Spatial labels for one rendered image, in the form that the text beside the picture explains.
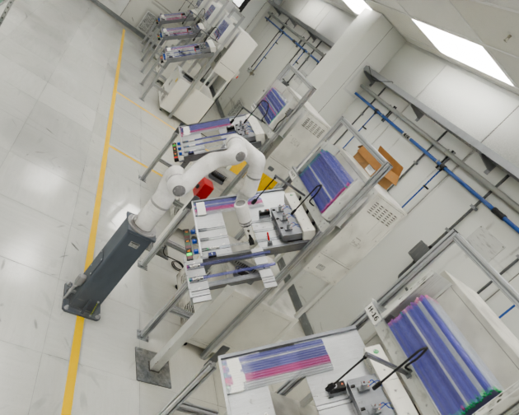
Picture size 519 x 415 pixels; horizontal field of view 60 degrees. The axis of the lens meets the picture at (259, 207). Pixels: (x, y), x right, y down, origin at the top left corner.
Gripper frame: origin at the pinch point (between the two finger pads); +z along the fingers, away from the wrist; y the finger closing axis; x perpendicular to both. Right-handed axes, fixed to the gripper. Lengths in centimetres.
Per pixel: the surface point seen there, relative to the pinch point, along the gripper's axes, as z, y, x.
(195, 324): 17, -39, 47
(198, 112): 87, 460, 12
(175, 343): 28, -39, 63
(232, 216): 71, 135, 7
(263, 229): 2.5, 11.9, -10.5
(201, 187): 4, 91, 25
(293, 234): -0.3, -6.1, -27.6
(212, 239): -3.5, 9.8, 23.8
